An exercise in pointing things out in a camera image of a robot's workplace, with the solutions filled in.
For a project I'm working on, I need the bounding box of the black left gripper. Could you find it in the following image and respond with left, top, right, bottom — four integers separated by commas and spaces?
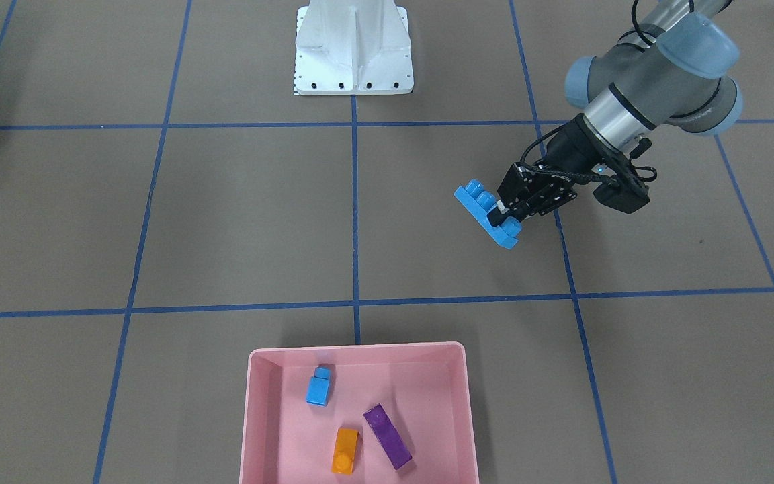
488, 114, 658, 227

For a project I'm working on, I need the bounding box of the long blue four-stud block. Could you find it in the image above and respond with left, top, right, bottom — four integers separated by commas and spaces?
454, 179, 522, 250

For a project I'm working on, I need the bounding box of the small blue block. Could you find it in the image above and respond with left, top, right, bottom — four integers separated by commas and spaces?
305, 366, 332, 407

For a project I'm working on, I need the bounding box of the purple block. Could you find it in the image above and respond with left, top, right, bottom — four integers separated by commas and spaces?
363, 404, 413, 471

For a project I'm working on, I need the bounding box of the orange block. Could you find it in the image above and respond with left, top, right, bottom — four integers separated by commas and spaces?
331, 427, 359, 475

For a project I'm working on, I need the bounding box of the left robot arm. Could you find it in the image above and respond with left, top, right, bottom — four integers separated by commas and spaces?
481, 1, 744, 230

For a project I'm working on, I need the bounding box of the pink plastic box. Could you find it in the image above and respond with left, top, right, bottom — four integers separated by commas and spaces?
239, 342, 480, 483

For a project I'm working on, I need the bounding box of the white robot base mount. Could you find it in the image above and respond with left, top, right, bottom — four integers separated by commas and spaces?
293, 1, 415, 96

